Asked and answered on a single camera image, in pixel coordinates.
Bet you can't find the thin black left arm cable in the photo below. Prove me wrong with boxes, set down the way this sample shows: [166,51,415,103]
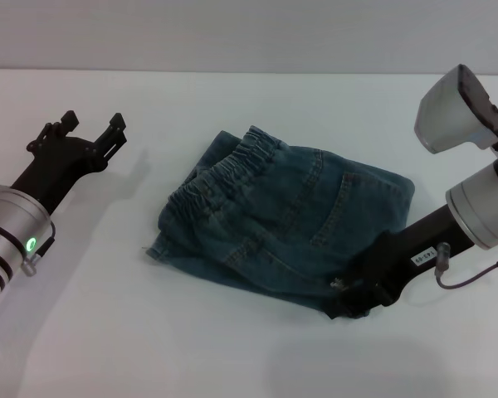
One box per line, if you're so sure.
[22,221,59,278]

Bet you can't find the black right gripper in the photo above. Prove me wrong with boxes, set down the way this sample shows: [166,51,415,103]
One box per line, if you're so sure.
[325,204,476,322]

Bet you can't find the blue denim shorts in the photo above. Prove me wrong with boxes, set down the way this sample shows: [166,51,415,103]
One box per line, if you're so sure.
[141,124,416,313]

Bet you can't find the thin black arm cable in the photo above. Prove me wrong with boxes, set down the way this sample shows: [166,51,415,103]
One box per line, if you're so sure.
[432,242,498,290]
[22,221,59,278]

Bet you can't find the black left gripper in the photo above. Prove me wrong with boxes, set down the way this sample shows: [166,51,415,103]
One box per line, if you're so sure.
[10,109,129,217]

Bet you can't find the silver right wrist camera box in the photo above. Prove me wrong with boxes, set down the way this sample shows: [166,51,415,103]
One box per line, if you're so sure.
[413,63,498,156]

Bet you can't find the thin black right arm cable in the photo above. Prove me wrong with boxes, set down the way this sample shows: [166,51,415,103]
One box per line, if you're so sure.
[432,242,498,290]

